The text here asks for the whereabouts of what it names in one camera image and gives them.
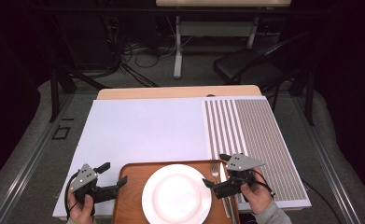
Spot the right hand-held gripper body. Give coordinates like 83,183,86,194
214,153,266,200

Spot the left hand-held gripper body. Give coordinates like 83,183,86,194
68,163,119,204

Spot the silver fork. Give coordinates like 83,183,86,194
210,159,231,218

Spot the brown wooden tray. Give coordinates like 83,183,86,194
112,159,241,224

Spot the white round plate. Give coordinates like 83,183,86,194
141,163,213,224

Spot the person's left hand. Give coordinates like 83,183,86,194
67,190,94,224

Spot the person's right hand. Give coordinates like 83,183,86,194
240,167,273,216

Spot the grey striped placemat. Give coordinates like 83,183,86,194
204,98,309,203

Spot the white board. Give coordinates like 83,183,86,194
51,96,313,218

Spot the black metal stand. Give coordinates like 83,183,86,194
48,18,109,123
288,62,316,127

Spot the black folding chair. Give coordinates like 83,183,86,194
213,31,312,94

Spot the white-legged desk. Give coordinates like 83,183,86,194
155,0,293,79

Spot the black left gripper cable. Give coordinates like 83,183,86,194
63,172,81,220

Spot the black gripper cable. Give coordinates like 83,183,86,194
301,179,338,224
63,172,81,220

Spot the metal floor rail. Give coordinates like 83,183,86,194
291,92,361,224
0,92,76,224

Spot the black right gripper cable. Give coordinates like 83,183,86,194
301,179,338,224

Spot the tangle of floor cables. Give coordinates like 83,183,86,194
102,15,197,88

